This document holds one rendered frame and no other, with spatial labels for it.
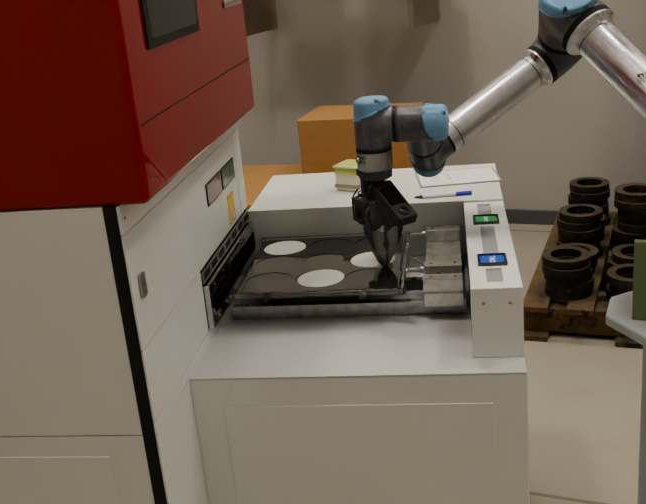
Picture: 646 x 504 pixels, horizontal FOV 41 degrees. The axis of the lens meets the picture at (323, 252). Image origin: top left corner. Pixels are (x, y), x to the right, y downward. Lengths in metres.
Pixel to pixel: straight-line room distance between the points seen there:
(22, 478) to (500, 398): 0.86
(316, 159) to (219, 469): 2.83
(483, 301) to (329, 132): 2.83
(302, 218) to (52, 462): 0.89
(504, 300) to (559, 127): 3.33
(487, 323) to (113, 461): 0.71
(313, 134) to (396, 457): 2.88
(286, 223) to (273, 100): 3.24
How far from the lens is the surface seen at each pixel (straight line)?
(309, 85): 5.26
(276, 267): 1.96
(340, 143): 4.36
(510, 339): 1.65
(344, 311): 1.87
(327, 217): 2.15
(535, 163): 4.97
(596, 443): 2.98
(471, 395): 1.63
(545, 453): 2.92
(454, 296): 1.80
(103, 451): 1.57
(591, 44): 1.87
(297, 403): 1.67
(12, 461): 1.65
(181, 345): 1.64
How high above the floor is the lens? 1.56
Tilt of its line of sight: 19 degrees down
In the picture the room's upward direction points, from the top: 5 degrees counter-clockwise
